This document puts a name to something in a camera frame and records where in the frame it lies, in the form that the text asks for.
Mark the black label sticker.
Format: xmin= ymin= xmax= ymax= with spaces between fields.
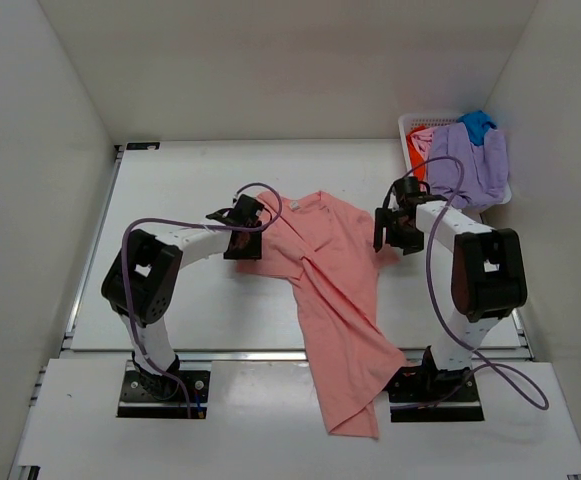
xmin=125 ymin=142 xmax=161 ymax=151

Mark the pink t shirt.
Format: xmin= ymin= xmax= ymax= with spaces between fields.
xmin=237 ymin=191 xmax=407 ymax=439

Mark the orange t shirt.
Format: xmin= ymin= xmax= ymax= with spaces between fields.
xmin=406 ymin=133 xmax=426 ymax=181

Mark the white plastic laundry basket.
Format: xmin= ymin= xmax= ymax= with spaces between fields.
xmin=399 ymin=112 xmax=512 ymax=212

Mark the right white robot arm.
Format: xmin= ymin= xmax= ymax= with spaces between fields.
xmin=373 ymin=176 xmax=527 ymax=373

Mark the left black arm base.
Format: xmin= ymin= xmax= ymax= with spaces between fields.
xmin=116 ymin=362 xmax=211 ymax=420

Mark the light pink garment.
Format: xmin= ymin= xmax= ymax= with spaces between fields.
xmin=407 ymin=125 xmax=436 ymax=160

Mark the blue t shirt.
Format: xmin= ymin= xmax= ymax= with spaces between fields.
xmin=457 ymin=110 xmax=497 ymax=146

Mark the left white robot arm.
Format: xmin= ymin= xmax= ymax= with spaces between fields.
xmin=101 ymin=195 xmax=264 ymax=377

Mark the lavender t shirt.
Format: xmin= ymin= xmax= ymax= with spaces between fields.
xmin=426 ymin=122 xmax=509 ymax=209

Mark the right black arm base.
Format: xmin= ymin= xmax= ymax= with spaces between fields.
xmin=384 ymin=347 xmax=485 ymax=423

